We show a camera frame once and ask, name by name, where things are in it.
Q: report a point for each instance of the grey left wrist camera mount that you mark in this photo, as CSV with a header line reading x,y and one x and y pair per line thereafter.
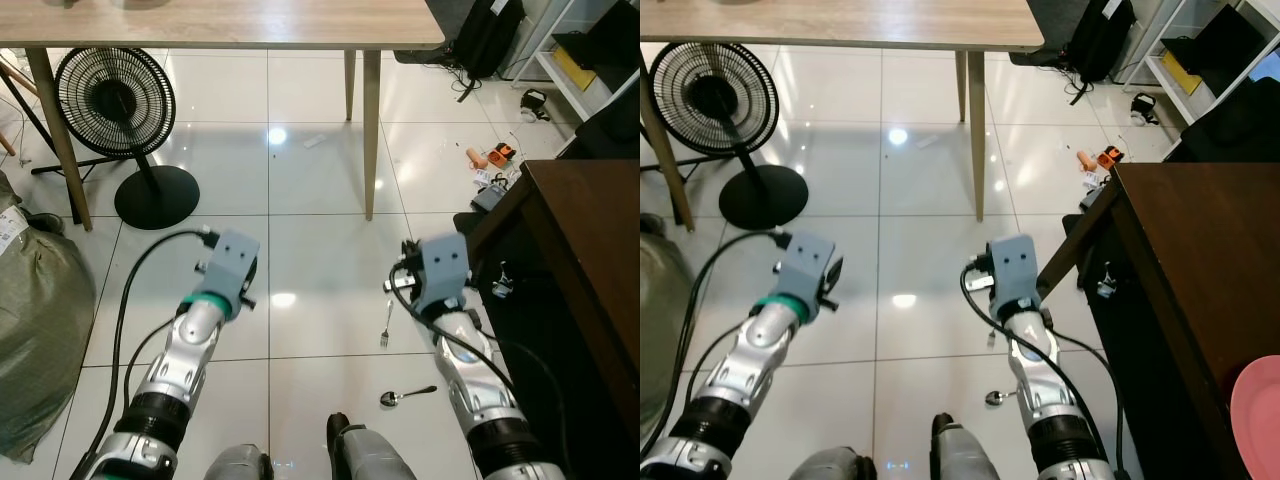
x,y
805,270
230,265

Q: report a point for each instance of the yellow box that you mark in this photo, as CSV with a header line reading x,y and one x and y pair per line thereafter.
x,y
573,68
1180,75

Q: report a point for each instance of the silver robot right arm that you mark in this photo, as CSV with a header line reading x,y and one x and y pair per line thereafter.
x,y
1045,400
480,390

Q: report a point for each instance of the black floor fan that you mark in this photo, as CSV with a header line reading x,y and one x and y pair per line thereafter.
x,y
715,95
115,100

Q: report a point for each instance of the grey robot right leg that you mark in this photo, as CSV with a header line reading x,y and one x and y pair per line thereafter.
x,y
365,455
965,455

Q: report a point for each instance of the grey robot left leg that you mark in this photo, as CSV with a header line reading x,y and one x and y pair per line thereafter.
x,y
830,465
240,465

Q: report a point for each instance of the orange black tape measure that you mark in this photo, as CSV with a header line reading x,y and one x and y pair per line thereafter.
x,y
1110,157
501,154

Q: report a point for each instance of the white shelf unit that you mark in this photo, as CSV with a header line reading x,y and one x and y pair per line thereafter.
x,y
560,95
1170,105

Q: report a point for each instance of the small black white gadget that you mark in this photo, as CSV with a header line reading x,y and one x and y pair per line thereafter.
x,y
535,104
1144,108

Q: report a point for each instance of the small orange cylinder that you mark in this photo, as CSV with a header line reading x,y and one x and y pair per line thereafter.
x,y
476,157
1085,158

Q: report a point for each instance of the pink plate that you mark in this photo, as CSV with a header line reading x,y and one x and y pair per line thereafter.
x,y
1262,420

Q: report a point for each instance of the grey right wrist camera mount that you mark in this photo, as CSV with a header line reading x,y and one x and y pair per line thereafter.
x,y
440,270
1015,275

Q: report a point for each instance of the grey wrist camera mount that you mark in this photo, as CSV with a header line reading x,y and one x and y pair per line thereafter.
x,y
440,270
805,270
230,265
1015,275

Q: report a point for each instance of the grey robot leg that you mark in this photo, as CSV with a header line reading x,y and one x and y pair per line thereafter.
x,y
240,465
830,465
365,455
965,455

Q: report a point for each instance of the white paper label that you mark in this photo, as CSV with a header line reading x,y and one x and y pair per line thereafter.
x,y
10,225

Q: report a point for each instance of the light wood table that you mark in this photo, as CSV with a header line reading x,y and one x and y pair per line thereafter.
x,y
840,25
200,25

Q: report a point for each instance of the black flat case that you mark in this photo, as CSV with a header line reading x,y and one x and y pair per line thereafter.
x,y
1220,45
600,40

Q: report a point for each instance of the silver metal spoon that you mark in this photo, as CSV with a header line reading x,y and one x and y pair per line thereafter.
x,y
390,399
994,398

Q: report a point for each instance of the dark brown wooden table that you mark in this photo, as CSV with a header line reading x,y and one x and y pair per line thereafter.
x,y
1200,260
590,230

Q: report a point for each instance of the small grey box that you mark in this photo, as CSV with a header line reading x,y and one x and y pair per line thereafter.
x,y
490,198
1095,198

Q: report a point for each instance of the black backpack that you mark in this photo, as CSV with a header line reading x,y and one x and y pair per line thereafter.
x,y
490,35
1100,40

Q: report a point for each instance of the grey-green woven sack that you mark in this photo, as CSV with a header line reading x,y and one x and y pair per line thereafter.
x,y
40,320

